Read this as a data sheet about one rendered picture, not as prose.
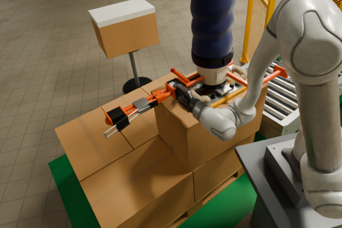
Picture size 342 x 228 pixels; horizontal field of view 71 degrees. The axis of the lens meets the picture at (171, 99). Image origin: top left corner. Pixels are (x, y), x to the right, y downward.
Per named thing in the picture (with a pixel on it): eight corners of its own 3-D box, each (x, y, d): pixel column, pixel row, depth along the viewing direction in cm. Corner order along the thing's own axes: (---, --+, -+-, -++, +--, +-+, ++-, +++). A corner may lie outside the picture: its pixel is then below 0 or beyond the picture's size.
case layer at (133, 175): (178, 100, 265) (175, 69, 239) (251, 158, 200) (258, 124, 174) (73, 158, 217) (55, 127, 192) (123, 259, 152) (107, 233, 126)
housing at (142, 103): (145, 103, 126) (143, 96, 124) (151, 109, 122) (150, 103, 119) (133, 108, 124) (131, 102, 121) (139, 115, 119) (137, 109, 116)
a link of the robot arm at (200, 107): (198, 126, 112) (191, 119, 116) (213, 117, 116) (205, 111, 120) (198, 112, 106) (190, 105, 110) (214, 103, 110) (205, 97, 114)
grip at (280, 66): (282, 66, 138) (284, 59, 135) (295, 73, 133) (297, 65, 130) (272, 72, 135) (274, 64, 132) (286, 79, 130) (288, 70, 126)
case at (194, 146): (221, 101, 198) (224, 58, 172) (259, 130, 170) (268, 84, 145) (158, 133, 177) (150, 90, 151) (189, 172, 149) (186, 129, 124)
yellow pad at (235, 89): (237, 80, 150) (237, 73, 147) (249, 87, 144) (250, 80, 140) (194, 103, 137) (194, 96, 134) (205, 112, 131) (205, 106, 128)
